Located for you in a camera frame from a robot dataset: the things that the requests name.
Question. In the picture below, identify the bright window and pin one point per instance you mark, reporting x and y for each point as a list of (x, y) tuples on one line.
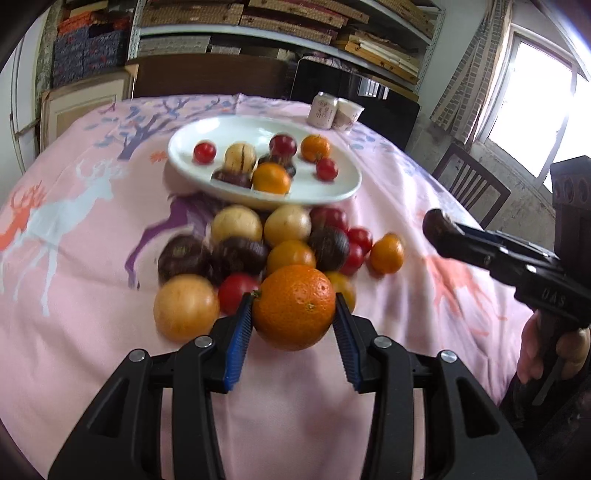
[(531, 101)]

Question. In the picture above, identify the pink cloth bundle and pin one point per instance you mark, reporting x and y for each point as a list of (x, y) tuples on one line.
[(323, 57)]

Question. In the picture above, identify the large navel orange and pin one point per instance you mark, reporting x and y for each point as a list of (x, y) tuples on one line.
[(293, 307)]

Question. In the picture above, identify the white leaning board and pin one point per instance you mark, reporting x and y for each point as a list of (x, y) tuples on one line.
[(27, 92)]

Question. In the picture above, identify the pink beverage can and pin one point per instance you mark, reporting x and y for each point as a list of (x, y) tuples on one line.
[(322, 110)]

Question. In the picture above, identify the person's right hand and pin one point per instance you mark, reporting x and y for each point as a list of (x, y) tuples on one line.
[(528, 350)]

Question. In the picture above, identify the white metal shelf rack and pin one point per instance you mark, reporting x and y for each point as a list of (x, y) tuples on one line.
[(132, 41)]

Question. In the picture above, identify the small red tomato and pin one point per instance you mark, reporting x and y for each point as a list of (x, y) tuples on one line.
[(353, 261), (204, 152), (359, 239), (238, 293)]

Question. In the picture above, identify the stack of flat light boards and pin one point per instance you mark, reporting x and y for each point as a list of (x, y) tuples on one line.
[(383, 55)]

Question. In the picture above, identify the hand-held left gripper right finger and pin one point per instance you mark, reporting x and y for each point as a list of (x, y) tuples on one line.
[(351, 355)]

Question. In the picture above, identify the grey stone slab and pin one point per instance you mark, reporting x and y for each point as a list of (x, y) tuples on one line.
[(46, 50)]

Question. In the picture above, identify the brown wooden board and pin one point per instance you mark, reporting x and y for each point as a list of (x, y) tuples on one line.
[(207, 78)]

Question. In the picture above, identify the orange mandarin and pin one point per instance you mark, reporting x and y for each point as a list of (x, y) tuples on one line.
[(271, 178)]

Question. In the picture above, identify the black glossy panel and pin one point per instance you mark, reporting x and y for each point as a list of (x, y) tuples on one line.
[(383, 120)]

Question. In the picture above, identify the beige picture frame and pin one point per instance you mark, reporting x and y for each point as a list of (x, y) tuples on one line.
[(83, 106)]

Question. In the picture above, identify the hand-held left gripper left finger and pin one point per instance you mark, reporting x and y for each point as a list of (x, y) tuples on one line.
[(235, 350)]

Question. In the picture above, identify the small orange tangerine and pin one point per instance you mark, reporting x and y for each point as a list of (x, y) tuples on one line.
[(316, 147), (291, 256), (387, 253), (345, 288)]

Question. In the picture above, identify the checked beige curtain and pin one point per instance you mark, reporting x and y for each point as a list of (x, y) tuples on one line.
[(471, 78)]

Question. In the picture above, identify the pink deer print tablecloth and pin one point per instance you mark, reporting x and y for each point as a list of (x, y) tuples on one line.
[(92, 277)]

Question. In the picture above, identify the large red tomato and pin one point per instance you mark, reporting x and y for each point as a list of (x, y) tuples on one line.
[(328, 218), (327, 169), (282, 145)]

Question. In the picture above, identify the striped yellow pepino melon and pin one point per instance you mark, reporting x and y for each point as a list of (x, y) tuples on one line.
[(240, 157)]

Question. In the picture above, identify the dark wooden chair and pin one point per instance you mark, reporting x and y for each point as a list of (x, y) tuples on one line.
[(480, 175)]

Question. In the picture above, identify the stack of grey boxes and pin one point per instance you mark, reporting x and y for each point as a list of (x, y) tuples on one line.
[(173, 46)]

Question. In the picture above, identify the printed paper cup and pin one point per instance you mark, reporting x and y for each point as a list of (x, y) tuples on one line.
[(347, 115)]

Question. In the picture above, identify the stack of blue floral boxes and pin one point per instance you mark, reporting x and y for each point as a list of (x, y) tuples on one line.
[(87, 55)]

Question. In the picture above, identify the stack of woven bamboo boxes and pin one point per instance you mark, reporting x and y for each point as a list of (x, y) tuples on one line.
[(194, 14)]

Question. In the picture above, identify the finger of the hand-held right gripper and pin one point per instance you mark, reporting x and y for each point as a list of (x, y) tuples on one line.
[(508, 242), (480, 261)]

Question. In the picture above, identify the white oval plate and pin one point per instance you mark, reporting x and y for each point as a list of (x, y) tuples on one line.
[(249, 129)]

